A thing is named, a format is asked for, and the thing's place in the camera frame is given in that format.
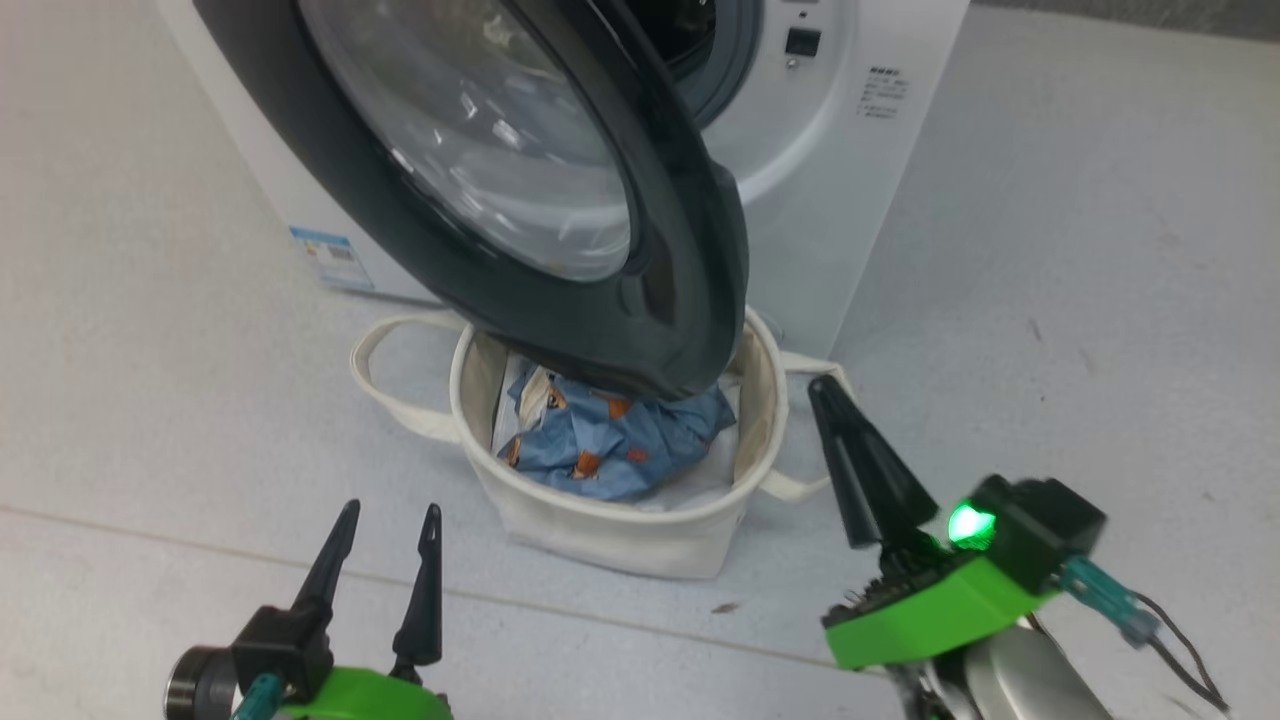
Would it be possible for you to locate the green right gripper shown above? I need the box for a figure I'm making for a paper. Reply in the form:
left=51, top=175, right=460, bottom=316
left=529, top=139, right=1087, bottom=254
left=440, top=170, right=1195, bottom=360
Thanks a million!
left=807, top=375, right=1061, bottom=671

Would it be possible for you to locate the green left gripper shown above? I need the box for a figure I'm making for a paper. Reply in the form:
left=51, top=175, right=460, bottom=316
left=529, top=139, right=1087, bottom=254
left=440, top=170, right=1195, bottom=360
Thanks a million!
left=280, top=499, right=453, bottom=720

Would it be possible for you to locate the blue bear print garment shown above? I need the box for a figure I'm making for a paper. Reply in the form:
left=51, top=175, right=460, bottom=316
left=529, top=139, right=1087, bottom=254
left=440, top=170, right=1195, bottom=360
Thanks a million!
left=497, top=365, right=738, bottom=503

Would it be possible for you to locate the round dark washing machine door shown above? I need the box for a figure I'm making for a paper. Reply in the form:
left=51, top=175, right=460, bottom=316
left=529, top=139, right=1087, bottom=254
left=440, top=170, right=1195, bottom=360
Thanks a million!
left=192, top=0, right=751, bottom=403

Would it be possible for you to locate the cream fabric laundry basket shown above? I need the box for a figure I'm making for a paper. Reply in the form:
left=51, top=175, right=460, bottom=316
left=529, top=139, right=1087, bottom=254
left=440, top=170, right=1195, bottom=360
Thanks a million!
left=350, top=305, right=861, bottom=581

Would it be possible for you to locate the white washing machine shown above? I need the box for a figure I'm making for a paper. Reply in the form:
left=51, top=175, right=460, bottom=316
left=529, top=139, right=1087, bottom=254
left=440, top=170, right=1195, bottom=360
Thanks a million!
left=150, top=0, right=971, bottom=361

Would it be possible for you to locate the white cloth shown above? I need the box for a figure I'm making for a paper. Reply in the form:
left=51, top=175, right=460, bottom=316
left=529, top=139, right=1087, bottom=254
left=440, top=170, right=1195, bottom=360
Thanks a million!
left=490, top=350, right=746, bottom=513

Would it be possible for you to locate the blue energy label sticker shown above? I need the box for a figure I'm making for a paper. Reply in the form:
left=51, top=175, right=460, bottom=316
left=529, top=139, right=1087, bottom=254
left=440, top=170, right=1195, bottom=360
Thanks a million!
left=290, top=226, right=376, bottom=293

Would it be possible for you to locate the teal plug left camera cable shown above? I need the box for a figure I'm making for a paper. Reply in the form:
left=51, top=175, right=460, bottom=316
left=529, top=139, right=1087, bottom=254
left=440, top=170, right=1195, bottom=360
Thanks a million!
left=232, top=673, right=284, bottom=720

